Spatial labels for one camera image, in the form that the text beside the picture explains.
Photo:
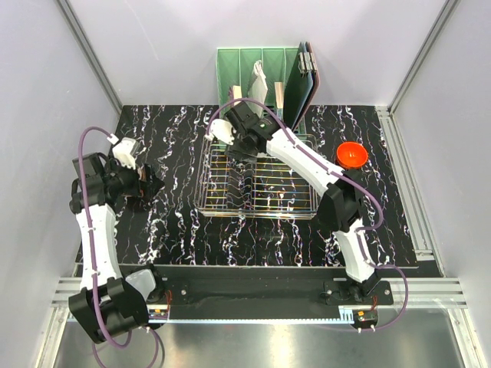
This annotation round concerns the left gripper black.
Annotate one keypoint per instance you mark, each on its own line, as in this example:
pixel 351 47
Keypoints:
pixel 149 186

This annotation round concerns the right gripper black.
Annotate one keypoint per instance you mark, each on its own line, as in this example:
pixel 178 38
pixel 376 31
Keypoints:
pixel 235 151

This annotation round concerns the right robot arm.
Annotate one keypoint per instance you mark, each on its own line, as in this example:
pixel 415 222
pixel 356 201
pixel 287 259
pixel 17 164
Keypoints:
pixel 341 195

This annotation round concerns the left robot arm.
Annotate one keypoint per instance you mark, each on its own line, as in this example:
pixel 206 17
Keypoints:
pixel 110 303

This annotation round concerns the purple illustrated book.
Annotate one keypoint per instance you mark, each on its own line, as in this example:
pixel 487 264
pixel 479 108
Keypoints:
pixel 235 93

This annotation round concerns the white spiral notebook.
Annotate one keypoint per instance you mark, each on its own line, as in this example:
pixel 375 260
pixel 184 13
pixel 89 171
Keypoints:
pixel 257 88

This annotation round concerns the blue spine book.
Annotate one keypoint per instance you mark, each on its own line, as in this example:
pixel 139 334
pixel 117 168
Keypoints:
pixel 279 98

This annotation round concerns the green plastic file organizer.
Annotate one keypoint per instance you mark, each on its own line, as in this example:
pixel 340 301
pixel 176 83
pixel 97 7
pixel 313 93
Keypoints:
pixel 234 67

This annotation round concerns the dark green clipboard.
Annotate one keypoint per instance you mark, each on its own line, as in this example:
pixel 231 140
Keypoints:
pixel 302 84

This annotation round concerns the orange plastic bowl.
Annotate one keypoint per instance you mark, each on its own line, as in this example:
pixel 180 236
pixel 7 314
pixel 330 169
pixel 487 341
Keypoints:
pixel 351 155

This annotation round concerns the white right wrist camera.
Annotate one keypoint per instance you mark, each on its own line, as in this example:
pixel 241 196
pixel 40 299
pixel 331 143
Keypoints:
pixel 222 130

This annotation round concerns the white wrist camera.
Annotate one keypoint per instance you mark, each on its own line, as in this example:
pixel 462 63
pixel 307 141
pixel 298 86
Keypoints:
pixel 124 151
pixel 222 130

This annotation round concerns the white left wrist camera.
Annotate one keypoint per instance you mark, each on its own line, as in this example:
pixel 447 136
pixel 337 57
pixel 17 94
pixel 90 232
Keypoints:
pixel 124 151

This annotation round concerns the metal wire dish rack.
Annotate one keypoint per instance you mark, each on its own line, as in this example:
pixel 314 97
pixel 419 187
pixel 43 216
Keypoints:
pixel 267 188

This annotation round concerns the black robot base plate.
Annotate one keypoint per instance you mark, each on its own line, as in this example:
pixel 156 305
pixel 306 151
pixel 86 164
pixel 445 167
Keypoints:
pixel 193 284

